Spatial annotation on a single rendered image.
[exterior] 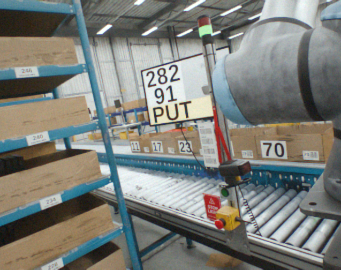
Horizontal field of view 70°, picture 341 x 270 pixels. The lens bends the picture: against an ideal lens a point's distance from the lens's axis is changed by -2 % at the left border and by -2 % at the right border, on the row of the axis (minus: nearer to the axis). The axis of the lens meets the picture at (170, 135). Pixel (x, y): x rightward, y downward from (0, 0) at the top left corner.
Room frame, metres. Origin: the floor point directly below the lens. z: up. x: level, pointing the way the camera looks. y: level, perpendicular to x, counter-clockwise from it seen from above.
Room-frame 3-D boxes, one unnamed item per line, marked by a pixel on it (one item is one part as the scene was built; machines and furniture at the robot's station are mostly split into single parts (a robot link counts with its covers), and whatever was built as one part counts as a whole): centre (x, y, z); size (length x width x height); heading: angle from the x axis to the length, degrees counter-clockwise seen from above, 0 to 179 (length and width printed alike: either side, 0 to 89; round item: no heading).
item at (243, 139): (1.79, -0.52, 0.96); 0.39 x 0.29 x 0.17; 39
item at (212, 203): (1.05, -0.15, 0.85); 0.16 x 0.01 x 0.13; 39
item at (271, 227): (1.12, -0.48, 0.72); 0.52 x 0.05 x 0.05; 129
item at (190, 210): (1.48, -0.19, 0.72); 0.52 x 0.05 x 0.05; 129
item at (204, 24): (1.02, -0.22, 1.62); 0.05 x 0.05 x 0.06
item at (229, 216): (0.95, -0.19, 0.84); 0.15 x 0.09 x 0.07; 39
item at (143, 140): (2.70, 0.23, 0.96); 0.39 x 0.29 x 0.17; 40
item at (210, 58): (1.01, -0.21, 1.11); 0.12 x 0.05 x 0.88; 39
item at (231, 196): (0.99, -0.19, 0.95); 0.07 x 0.03 x 0.07; 39
